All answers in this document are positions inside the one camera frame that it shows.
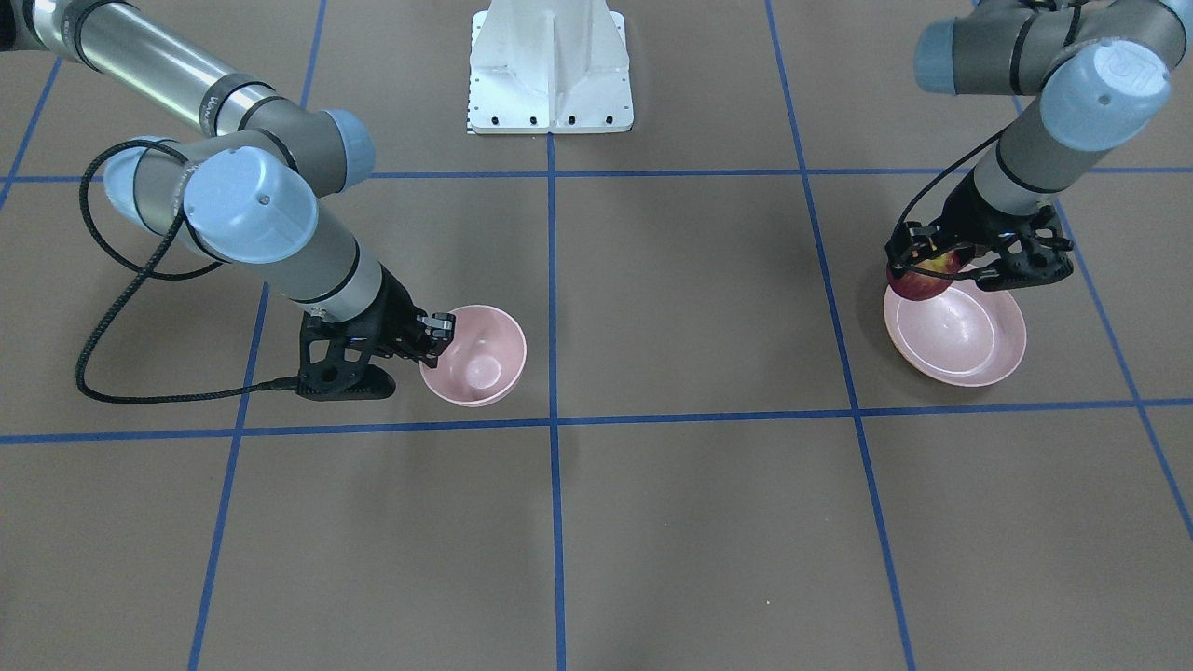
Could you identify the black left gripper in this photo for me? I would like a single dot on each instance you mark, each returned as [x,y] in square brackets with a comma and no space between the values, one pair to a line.
[974,221]

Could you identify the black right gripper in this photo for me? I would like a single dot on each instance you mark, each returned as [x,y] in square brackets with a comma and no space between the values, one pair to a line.
[395,312]

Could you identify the red apple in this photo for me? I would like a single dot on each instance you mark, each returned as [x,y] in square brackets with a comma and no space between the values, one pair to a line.
[916,286]

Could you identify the pink bowl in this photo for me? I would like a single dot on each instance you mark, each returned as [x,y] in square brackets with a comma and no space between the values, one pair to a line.
[485,360]

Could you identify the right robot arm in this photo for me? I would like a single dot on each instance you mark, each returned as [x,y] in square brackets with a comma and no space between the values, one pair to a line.
[249,191]

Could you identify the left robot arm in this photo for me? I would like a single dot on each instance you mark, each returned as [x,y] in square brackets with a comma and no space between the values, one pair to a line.
[1096,73]

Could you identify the pink plate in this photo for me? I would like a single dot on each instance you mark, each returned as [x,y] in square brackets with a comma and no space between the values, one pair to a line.
[962,337]

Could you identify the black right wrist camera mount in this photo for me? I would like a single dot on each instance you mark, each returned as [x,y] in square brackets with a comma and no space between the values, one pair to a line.
[335,361]

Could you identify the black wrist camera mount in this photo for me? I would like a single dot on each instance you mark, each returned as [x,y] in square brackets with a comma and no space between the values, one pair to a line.
[335,361]
[1031,251]

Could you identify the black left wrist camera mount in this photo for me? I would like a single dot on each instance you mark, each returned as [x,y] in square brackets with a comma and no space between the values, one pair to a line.
[1031,251]

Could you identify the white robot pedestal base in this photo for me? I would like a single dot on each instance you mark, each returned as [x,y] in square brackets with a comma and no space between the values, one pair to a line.
[549,67]

